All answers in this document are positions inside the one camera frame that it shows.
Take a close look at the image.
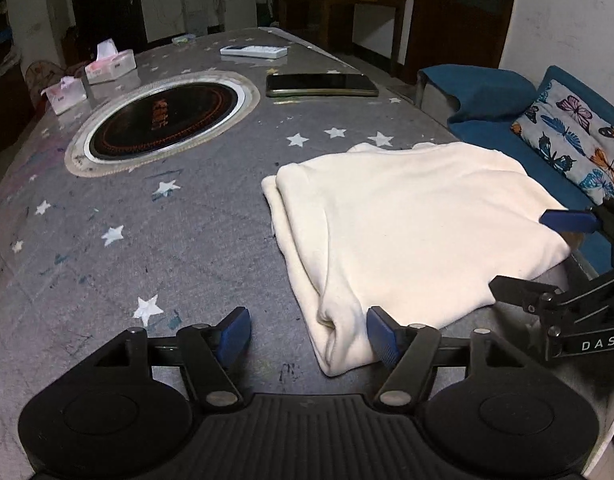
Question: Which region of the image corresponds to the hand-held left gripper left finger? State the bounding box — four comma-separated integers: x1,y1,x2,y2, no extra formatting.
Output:
94,306,251,409

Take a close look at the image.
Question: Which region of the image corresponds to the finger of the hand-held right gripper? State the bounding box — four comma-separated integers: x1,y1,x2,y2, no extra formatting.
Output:
540,197,614,266
488,267,614,321

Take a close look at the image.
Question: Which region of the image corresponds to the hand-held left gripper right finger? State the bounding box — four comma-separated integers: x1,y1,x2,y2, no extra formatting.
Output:
366,306,525,408

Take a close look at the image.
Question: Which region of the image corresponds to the cream white shirt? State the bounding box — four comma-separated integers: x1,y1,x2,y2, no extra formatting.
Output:
261,141,573,377

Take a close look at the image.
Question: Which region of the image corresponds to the butterfly print pillow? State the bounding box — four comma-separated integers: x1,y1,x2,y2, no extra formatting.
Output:
510,79,614,206

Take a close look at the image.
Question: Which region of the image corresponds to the blue sofa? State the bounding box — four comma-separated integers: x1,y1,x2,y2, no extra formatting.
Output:
417,64,614,271

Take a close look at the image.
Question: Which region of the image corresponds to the grey star-print tablecloth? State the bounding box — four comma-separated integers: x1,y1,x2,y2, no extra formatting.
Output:
0,27,614,480

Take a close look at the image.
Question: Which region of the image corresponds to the round built-in induction cooktop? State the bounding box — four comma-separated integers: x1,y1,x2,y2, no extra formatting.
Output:
64,71,262,178

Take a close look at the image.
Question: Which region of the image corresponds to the brown wooden door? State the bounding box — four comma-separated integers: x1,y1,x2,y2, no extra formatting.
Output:
414,0,520,86

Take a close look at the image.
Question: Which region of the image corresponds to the black smartphone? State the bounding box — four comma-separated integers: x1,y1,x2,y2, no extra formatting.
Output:
265,72,379,98

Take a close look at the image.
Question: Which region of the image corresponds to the white remote control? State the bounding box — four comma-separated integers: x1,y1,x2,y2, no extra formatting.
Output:
220,44,289,59

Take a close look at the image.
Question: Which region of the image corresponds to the pink white tissue box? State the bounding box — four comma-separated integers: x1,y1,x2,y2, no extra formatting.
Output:
41,76,86,116
84,39,136,85

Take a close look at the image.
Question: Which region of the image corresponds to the brown wooden desk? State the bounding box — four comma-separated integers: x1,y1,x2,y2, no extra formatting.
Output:
279,0,409,63

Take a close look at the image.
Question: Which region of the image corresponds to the round floor fan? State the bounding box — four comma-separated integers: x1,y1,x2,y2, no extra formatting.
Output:
24,60,65,91

